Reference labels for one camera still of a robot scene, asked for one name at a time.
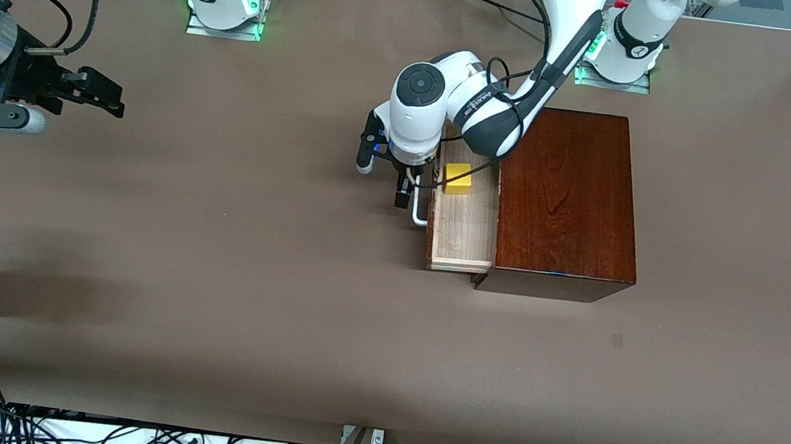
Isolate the white metal drawer handle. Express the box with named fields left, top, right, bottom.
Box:
left=410, top=180, right=434, bottom=227

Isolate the yellow wooden cube block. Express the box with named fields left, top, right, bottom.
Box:
left=442, top=161, right=476, bottom=197

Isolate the light wood drawer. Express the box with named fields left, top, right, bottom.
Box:
left=422, top=119, right=511, bottom=277

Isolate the dark brown wooden cabinet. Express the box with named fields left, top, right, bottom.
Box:
left=471, top=101, right=655, bottom=309

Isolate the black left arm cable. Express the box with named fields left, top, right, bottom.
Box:
left=407, top=0, right=565, bottom=204

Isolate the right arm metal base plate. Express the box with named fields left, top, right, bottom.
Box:
left=184, top=0, right=267, bottom=43

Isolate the long black table cable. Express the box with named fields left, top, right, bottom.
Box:
left=460, top=0, right=541, bottom=27

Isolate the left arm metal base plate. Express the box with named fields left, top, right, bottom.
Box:
left=573, top=49, right=656, bottom=95

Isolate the silver metal bracket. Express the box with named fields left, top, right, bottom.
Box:
left=340, top=425, right=386, bottom=444

